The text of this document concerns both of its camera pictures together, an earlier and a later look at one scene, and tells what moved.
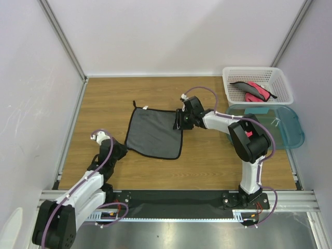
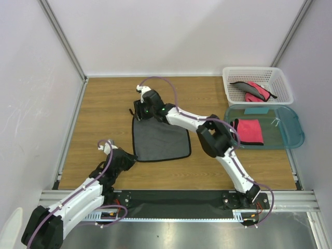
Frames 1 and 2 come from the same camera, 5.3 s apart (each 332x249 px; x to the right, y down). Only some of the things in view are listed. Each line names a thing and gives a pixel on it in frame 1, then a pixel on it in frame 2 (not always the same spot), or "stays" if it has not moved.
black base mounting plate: (146, 204) stays
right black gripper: (179, 119) → (140, 111)
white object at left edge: (11, 229) stays
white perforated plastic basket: (273, 79) stays
